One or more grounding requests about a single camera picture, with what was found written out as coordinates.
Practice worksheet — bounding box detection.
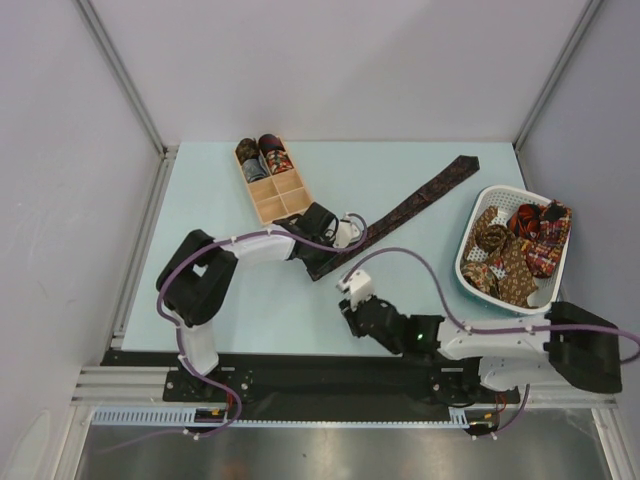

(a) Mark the navy red rolled tie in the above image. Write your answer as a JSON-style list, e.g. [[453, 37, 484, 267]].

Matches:
[[258, 134, 285, 156]]

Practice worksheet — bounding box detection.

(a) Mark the white cable duct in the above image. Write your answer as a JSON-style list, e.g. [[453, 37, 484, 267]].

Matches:
[[91, 406, 489, 430]]

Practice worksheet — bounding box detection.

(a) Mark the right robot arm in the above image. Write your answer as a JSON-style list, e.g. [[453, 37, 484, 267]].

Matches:
[[339, 295, 622, 401]]

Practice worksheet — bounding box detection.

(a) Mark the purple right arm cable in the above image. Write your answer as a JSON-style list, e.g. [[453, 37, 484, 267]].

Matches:
[[342, 247, 640, 441]]

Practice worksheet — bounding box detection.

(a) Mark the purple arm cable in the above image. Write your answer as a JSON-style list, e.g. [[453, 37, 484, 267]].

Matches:
[[342, 247, 640, 441], [157, 212, 369, 454]]

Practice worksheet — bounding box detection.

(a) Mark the red black rolled tie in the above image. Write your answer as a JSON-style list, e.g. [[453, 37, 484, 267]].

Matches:
[[265, 149, 294, 176]]

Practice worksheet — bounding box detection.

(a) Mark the brown patterned tie in basket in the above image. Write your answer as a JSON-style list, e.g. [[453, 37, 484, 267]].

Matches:
[[462, 219, 537, 306]]

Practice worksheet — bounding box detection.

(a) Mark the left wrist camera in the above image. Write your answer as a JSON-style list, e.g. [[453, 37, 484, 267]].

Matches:
[[333, 215, 362, 249]]

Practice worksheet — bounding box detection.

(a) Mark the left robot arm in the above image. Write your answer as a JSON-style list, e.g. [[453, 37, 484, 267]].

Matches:
[[156, 202, 366, 400]]

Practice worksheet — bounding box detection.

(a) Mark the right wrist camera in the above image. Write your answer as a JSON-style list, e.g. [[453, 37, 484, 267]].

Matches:
[[337, 269, 375, 310]]

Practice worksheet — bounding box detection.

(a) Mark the orange black tie in basket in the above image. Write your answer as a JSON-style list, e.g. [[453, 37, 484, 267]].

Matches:
[[506, 203, 545, 241]]

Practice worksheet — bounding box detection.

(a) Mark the dark paisley tie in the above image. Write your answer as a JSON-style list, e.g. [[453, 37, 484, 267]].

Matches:
[[307, 155, 480, 281]]

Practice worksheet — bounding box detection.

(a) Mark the grey blue rolled tie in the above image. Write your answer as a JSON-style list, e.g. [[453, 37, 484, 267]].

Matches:
[[241, 157, 269, 184]]

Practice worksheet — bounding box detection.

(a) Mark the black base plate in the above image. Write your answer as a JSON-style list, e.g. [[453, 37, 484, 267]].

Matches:
[[101, 350, 521, 420]]

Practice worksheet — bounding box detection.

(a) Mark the aluminium frame rail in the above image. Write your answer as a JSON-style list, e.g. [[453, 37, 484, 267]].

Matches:
[[74, 0, 176, 161]]

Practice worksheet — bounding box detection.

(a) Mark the wooden compartment box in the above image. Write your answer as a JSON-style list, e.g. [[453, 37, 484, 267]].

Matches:
[[233, 136, 313, 225]]

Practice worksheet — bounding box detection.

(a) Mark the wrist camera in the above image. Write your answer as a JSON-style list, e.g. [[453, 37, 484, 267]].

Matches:
[[337, 269, 375, 310], [333, 215, 362, 249]]

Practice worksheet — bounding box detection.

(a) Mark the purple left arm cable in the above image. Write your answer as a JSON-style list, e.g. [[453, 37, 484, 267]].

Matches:
[[157, 212, 369, 454]]

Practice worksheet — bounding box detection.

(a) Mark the white teal plastic basket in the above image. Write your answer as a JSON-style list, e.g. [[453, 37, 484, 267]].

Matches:
[[454, 185, 569, 315]]

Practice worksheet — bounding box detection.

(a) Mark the brown rolled tie in box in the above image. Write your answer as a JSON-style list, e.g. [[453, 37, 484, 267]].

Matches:
[[235, 138, 260, 164]]

